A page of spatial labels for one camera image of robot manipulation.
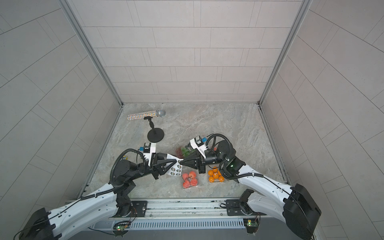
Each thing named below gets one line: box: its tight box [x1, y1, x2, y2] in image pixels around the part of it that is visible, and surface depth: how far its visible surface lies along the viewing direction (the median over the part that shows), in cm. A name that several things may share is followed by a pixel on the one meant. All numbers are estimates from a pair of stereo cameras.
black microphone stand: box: [143, 116, 165, 143], surface depth 98 cm
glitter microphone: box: [127, 109, 166, 121], surface depth 83 cm
